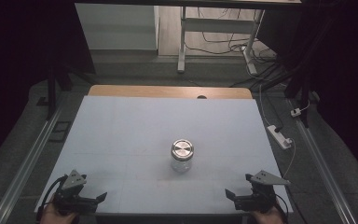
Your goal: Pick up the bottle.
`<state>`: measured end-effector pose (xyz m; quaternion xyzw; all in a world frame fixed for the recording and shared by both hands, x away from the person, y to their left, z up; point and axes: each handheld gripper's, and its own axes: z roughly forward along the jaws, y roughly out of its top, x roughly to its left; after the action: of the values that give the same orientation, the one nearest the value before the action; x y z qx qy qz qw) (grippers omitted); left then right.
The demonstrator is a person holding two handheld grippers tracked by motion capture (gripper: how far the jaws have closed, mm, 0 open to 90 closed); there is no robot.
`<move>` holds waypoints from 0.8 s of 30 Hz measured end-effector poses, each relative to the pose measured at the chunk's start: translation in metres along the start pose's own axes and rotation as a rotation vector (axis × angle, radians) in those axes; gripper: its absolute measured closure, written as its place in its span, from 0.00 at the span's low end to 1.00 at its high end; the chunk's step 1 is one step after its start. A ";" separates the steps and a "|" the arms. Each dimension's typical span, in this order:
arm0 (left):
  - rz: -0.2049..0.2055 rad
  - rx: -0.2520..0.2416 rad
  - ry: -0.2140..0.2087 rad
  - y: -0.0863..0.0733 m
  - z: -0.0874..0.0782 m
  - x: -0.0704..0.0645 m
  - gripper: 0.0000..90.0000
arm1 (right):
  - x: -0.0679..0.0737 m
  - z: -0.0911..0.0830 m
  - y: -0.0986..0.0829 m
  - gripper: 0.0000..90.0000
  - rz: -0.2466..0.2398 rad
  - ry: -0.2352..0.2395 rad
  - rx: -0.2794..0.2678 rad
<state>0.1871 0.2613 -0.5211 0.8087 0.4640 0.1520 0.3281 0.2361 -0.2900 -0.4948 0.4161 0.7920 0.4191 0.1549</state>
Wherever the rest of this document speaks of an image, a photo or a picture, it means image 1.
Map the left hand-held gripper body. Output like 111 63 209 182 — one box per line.
54 169 90 216

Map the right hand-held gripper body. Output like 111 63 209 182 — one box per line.
244 169 292 215

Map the clear glass jar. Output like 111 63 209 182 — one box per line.
170 151 195 174

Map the person's right hand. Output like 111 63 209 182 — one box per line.
250 204 285 224

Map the person's left hand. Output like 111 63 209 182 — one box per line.
39 195 79 224

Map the white power strip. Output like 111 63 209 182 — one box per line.
267 124 294 150

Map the white table cover sheet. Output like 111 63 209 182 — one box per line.
34 95 295 217

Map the black metal stand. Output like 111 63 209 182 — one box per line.
36 60 76 121
282 60 315 129

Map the wooden table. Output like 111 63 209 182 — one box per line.
87 84 254 100

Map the dark curtain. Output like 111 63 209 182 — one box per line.
257 0 358 188
0 0 97 173

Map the white cabinet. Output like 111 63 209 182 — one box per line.
75 3 160 51

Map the white-framed desk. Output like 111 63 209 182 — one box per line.
74 0 303 76

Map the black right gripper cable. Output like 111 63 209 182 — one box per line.
274 193 291 220

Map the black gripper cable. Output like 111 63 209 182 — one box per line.
40 175 69 216
274 193 291 220

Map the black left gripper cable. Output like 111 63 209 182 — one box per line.
40 175 69 216

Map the aluminium floor rail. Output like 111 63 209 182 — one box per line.
0 101 67 224
286 98 358 224

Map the black rectangular floor frame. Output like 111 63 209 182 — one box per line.
48 120 73 144

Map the white power strip cable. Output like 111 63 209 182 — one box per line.
258 83 296 179

